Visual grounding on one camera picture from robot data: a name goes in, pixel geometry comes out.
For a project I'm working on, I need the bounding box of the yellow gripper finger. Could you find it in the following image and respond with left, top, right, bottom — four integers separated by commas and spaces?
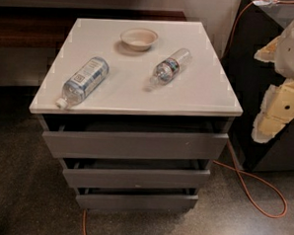
254, 37, 278, 63
252, 78, 294, 143

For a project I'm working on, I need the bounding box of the grey top drawer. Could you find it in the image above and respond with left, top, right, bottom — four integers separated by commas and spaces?
43, 131, 228, 160

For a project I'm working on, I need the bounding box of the grey drawer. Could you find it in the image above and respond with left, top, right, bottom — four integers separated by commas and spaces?
76, 194, 198, 211
43, 131, 228, 160
63, 169, 210, 189

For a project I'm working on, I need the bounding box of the blue label plastic bottle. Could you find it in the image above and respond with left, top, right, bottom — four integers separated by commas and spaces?
56, 56, 110, 110

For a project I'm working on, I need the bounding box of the small clear plastic bottle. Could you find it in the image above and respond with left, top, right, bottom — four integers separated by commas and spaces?
150, 48, 191, 86

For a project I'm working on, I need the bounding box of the grey middle drawer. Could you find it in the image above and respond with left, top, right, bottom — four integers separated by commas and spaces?
63, 169, 210, 189

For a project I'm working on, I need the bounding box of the grey bottom drawer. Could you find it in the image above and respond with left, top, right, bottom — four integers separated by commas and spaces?
76, 194, 198, 211

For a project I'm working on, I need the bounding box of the grey drawer cabinet white top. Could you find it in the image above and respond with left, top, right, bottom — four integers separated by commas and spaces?
23, 13, 249, 219

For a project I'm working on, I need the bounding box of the black cabinet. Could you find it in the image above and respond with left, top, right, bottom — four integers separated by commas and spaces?
215, 0, 294, 175

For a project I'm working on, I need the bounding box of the white paper bowl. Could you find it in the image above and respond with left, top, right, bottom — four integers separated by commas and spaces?
120, 28, 158, 52

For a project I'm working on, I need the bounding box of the dark wooden bench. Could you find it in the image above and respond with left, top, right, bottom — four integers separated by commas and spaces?
0, 6, 186, 48

